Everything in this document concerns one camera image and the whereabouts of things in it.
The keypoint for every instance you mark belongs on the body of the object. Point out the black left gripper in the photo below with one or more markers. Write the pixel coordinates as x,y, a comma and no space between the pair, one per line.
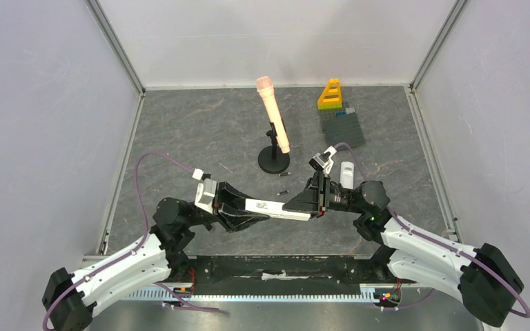
226,194

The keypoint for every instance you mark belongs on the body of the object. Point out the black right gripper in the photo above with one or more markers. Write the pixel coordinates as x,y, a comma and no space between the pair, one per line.
318,195

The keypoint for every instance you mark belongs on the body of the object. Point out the white boxed remote with display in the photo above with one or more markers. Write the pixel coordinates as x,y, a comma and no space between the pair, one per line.
274,210

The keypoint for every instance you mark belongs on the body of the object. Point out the white remote control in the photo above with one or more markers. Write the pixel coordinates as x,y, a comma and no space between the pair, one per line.
347,175

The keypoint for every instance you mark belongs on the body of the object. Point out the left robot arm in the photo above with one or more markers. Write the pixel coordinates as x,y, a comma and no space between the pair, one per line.
73,299

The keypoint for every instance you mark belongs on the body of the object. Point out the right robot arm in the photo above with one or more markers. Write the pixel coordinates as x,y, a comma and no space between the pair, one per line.
482,279

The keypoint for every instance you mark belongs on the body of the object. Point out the black microphone stand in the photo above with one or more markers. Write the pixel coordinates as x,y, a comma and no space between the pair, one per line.
271,159

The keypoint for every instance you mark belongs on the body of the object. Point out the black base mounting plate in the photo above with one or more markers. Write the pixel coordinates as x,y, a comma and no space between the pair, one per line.
282,274

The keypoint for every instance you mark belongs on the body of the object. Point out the grey lego baseplate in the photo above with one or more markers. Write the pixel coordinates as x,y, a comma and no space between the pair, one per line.
345,129

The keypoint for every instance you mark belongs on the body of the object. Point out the lime green lego brick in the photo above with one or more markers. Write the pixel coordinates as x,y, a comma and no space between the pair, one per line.
329,106

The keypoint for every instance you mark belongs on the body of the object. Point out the pink microphone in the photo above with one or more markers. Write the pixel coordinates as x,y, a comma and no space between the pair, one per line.
266,91

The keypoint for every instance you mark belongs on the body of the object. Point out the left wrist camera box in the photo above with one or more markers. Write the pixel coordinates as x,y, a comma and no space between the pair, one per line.
206,191

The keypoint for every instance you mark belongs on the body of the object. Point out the yellow lego frame piece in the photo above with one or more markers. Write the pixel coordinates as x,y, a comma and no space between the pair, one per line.
331,93

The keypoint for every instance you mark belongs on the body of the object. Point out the white cable duct strip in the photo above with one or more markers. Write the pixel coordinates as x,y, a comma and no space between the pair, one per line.
154,293

